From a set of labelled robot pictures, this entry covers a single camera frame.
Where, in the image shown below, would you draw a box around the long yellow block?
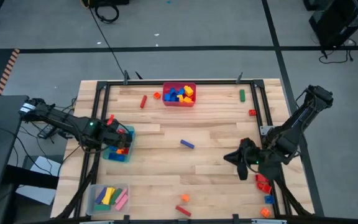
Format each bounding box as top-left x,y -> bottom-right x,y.
101,187 -> 116,205

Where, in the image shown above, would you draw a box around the coiled black cable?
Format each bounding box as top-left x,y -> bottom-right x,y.
94,3 -> 120,24

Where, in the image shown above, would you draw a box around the black floor cables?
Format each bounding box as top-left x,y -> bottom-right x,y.
318,39 -> 357,65

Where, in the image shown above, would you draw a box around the green translucent plastic bin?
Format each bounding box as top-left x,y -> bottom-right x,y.
102,124 -> 136,164

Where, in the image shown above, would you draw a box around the red plastic bin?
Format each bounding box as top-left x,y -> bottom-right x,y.
162,82 -> 197,108

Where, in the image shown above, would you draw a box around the long red block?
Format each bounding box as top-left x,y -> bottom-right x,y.
175,205 -> 193,218

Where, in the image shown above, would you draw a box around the long black floor cable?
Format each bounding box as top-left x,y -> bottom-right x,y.
88,7 -> 127,80

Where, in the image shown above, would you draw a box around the striped hazard strip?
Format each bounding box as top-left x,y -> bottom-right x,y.
0,48 -> 21,96

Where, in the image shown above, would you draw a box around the black equipment rack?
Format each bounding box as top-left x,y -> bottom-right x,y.
303,0 -> 358,50

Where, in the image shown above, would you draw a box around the clear plastic bin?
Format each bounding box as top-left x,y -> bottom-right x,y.
86,183 -> 131,216

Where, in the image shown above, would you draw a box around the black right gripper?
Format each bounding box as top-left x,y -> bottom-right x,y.
223,138 -> 279,181

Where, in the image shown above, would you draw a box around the black side table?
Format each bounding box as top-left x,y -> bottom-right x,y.
0,95 -> 30,191

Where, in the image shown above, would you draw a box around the black power adapter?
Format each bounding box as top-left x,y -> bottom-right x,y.
37,124 -> 58,140

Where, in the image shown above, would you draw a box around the long dark blue block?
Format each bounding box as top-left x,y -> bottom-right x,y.
180,139 -> 195,150

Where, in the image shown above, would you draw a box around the black aluminium table frame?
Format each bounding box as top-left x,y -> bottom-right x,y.
56,79 -> 315,224

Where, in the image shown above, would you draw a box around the long pink block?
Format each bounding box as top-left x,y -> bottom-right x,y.
115,187 -> 129,203

